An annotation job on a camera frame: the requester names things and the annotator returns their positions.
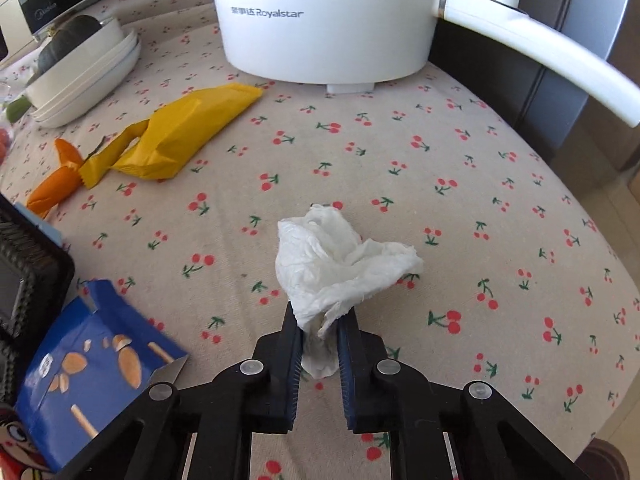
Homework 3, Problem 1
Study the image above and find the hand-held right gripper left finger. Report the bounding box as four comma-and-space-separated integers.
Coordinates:
50, 301, 306, 480

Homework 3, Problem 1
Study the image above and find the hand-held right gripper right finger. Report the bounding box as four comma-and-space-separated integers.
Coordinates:
336, 307, 591, 480

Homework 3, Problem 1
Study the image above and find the white tissue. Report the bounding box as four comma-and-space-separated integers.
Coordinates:
275, 203, 425, 380

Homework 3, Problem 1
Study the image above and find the blue snack packet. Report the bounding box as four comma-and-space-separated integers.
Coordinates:
14, 279, 190, 473

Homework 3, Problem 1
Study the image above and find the cherry print tablecloth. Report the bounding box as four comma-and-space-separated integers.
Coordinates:
0, 0, 631, 480

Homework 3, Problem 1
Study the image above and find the brown rounded object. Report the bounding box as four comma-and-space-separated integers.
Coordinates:
575, 437, 631, 480

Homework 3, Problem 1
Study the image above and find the black plastic tray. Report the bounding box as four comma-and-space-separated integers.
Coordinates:
0, 195, 76, 396

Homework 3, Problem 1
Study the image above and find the yellow snack wrapper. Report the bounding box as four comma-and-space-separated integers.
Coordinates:
80, 84, 264, 190

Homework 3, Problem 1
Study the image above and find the cartoon printed packet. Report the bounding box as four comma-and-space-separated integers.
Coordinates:
0, 402, 53, 480

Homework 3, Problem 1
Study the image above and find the light blue paper piece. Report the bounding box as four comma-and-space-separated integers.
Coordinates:
15, 202, 63, 248

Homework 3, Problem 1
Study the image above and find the orange peel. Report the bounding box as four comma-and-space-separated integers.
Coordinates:
26, 139, 83, 220

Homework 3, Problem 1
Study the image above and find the white plate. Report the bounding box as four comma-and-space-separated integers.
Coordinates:
30, 27, 137, 113
35, 42, 142, 128

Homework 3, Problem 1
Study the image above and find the white electric cooking pot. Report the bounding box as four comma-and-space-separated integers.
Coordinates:
207, 0, 640, 128

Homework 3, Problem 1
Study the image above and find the stack of white bowls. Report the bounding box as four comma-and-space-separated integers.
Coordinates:
32, 35, 141, 121

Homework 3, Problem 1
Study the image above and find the dark green pumpkin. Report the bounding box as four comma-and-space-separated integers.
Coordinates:
37, 14, 103, 77

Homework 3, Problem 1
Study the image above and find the grey refrigerator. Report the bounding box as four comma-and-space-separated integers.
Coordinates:
430, 0, 640, 186

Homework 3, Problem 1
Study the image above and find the white dish with green handle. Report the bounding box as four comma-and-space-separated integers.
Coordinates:
4, 17, 125, 121

